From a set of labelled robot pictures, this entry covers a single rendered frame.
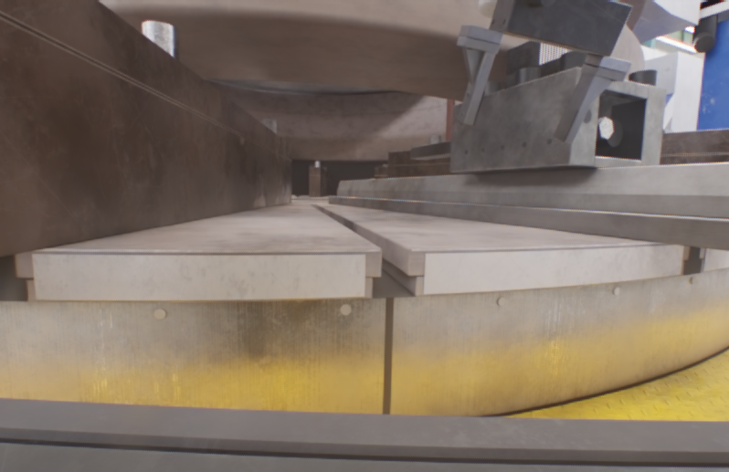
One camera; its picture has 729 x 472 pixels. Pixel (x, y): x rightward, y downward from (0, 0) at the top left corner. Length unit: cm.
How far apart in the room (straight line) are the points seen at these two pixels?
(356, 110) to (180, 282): 518
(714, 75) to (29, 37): 557
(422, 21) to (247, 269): 91
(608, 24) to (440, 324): 45
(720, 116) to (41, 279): 553
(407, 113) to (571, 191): 440
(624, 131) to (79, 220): 121
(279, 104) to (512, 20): 534
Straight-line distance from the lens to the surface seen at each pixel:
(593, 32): 51
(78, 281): 63
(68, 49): 71
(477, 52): 48
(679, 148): 216
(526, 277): 67
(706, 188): 92
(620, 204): 99
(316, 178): 473
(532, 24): 48
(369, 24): 118
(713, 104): 557
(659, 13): 513
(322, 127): 568
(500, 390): 75
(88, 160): 71
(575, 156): 97
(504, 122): 111
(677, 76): 699
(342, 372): 62
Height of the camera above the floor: 39
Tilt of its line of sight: 7 degrees down
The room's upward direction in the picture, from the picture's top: 1 degrees clockwise
